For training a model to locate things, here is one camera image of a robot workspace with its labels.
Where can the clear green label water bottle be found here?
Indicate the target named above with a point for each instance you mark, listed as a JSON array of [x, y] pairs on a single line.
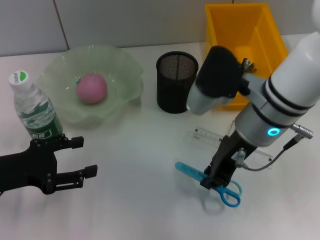
[[35, 112]]

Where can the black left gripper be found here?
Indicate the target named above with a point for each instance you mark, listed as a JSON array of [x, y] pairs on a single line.
[[27, 167]]

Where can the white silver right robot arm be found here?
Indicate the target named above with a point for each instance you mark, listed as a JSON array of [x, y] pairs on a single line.
[[290, 82]]

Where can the clear plastic ruler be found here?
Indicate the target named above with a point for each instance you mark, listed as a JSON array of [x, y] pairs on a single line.
[[205, 135]]

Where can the green glass fruit plate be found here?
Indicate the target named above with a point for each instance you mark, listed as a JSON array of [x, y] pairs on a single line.
[[117, 75]]

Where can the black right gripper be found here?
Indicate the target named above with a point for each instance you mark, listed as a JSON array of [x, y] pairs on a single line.
[[225, 160]]

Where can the blue scissors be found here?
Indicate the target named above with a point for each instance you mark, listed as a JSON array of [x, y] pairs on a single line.
[[190, 172]]

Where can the green plastic wrapper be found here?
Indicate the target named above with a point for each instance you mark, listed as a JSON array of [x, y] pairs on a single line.
[[250, 65]]

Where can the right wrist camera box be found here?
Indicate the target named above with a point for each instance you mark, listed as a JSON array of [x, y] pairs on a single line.
[[217, 77]]

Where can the pink peach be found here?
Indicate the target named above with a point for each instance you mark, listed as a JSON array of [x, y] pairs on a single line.
[[91, 87]]

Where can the yellow plastic bin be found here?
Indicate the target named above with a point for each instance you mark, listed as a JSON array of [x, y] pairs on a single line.
[[230, 25]]

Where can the black mesh pen holder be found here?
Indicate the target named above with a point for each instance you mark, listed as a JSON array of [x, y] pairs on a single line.
[[172, 85]]

